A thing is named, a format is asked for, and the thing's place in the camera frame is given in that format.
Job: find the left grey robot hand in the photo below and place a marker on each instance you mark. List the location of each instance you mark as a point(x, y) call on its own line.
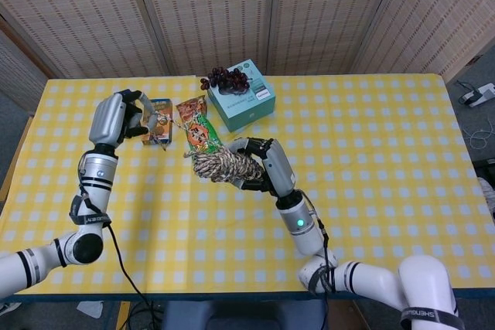
point(106, 121)

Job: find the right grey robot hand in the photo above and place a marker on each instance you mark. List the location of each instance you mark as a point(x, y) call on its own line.
point(280, 169)

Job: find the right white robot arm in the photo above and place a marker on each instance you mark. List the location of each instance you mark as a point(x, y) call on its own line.
point(303, 233)

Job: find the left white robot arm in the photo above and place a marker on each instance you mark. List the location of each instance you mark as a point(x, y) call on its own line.
point(96, 175)

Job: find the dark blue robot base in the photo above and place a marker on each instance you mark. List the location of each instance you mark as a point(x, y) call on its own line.
point(243, 316)

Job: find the orange brown carton box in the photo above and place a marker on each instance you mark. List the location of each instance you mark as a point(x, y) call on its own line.
point(164, 107)

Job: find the teal cardboard box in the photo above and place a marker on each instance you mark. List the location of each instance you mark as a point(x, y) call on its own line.
point(247, 104)

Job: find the green orange snack bag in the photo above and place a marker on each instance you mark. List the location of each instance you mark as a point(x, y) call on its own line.
point(199, 129)

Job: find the yellow white checked tablecloth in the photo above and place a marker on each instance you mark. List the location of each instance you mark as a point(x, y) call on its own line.
point(216, 237)

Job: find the dark red grape bunch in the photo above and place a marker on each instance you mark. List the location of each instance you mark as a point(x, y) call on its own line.
point(228, 79)

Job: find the woven folding screen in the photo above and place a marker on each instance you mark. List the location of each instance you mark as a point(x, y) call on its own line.
point(212, 13)

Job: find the white paper scrap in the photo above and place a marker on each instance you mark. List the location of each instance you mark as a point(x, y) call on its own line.
point(91, 308)

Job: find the white power strip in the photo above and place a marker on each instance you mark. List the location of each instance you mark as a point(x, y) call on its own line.
point(479, 95)

